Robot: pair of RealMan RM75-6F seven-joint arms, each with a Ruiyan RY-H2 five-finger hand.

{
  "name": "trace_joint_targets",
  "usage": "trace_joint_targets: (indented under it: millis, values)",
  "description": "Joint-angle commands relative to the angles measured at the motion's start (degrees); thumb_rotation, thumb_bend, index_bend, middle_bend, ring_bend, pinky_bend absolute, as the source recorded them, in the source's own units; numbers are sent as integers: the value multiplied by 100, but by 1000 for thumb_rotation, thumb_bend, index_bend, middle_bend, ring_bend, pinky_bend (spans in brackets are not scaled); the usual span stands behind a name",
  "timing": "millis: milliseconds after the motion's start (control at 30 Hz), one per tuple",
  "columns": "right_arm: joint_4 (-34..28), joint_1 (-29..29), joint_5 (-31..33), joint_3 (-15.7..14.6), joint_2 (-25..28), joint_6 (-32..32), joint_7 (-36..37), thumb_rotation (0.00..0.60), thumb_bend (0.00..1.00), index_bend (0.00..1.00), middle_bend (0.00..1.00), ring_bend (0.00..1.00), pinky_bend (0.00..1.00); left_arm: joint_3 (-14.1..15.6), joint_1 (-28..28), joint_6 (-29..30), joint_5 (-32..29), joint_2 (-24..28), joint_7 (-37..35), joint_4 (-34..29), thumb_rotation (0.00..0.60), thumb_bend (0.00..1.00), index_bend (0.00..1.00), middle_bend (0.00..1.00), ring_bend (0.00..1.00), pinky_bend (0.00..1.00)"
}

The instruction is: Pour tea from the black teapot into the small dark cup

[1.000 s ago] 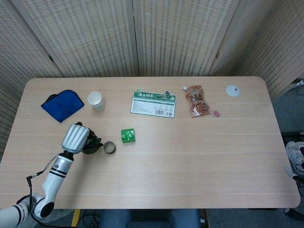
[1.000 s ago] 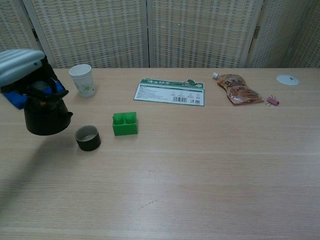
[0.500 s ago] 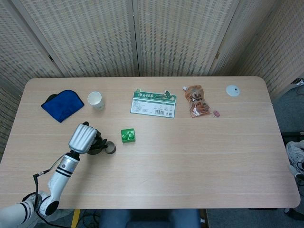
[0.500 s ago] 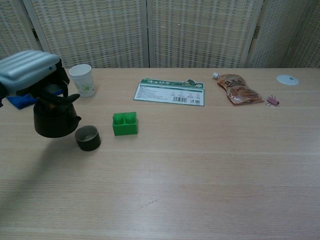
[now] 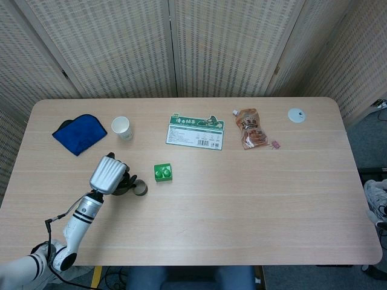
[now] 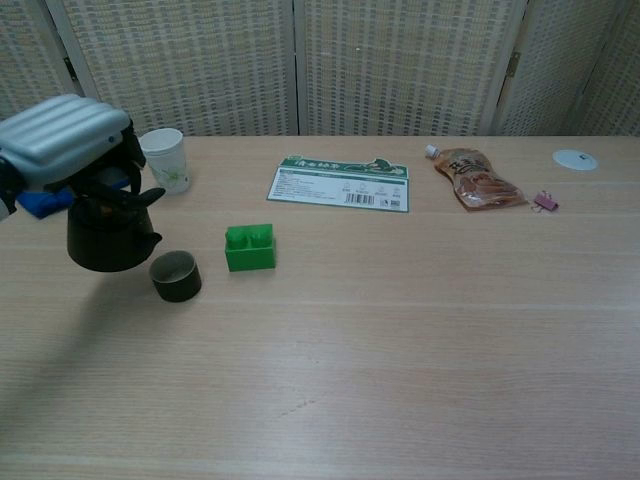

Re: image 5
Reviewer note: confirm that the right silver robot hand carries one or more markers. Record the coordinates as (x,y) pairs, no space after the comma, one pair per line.
(376,196)

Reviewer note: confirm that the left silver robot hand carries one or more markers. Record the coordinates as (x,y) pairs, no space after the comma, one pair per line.
(106,175)

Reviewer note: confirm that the black round pot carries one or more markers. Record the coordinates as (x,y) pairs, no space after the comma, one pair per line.
(122,190)

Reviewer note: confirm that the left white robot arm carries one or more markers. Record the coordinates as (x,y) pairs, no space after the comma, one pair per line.
(80,217)

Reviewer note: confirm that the small grey cup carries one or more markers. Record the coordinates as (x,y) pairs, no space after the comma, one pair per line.
(142,191)

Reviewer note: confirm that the blue folded cloth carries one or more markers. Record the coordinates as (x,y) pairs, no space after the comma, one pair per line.
(80,133)

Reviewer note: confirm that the white paper cup, leaf print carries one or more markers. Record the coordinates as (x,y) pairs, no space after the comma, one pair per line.
(122,128)

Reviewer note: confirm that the green building block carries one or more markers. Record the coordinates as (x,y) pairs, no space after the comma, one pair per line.
(163,178)

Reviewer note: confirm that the black item under blue cloth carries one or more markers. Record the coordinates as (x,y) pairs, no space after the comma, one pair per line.
(65,123)

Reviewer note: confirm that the white table foot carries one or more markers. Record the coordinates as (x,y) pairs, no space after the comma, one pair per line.
(367,268)

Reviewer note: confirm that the white power strip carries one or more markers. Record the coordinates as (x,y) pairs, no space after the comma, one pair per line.
(380,104)

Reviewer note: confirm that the green and white printed card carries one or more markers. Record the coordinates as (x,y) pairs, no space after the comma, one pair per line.
(193,134)

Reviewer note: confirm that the yellow bar under table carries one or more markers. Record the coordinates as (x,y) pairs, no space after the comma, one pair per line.
(96,278)

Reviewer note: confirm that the pink binder clip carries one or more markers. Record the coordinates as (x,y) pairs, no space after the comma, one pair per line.
(275,145)

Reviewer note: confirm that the white round grommet cover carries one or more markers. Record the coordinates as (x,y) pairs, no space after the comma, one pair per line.
(294,116)

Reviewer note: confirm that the woven folding screen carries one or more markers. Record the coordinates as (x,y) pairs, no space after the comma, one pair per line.
(121,45)

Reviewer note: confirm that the blue robot body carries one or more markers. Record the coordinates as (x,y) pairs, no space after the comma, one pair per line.
(190,278)

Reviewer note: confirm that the brown spouted drink pouch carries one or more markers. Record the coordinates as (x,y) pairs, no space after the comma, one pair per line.
(251,130)

